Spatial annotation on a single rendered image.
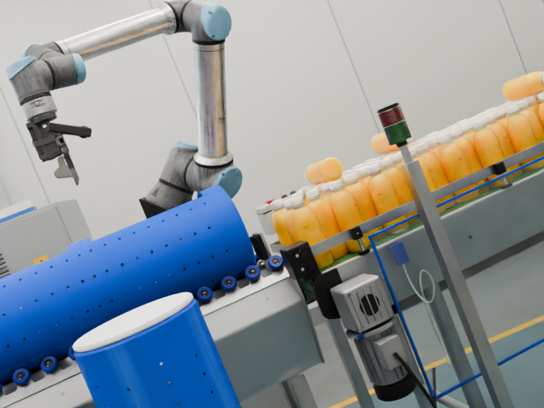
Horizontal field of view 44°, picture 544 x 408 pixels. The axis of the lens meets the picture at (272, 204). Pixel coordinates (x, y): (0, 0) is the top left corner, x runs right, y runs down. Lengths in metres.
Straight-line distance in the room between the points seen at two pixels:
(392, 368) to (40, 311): 0.92
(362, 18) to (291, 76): 0.64
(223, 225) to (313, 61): 3.03
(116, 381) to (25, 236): 2.21
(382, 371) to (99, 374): 0.76
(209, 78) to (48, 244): 1.49
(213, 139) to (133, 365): 1.26
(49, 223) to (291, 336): 1.85
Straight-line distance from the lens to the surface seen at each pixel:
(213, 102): 2.43
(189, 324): 1.44
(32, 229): 3.55
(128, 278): 1.85
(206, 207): 1.91
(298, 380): 2.03
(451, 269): 1.86
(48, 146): 1.98
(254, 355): 1.97
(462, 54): 5.07
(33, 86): 1.99
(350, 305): 1.76
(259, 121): 4.71
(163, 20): 2.40
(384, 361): 1.79
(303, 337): 2.00
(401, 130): 1.79
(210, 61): 2.39
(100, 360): 1.43
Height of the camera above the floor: 1.25
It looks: 4 degrees down
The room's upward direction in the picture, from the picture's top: 22 degrees counter-clockwise
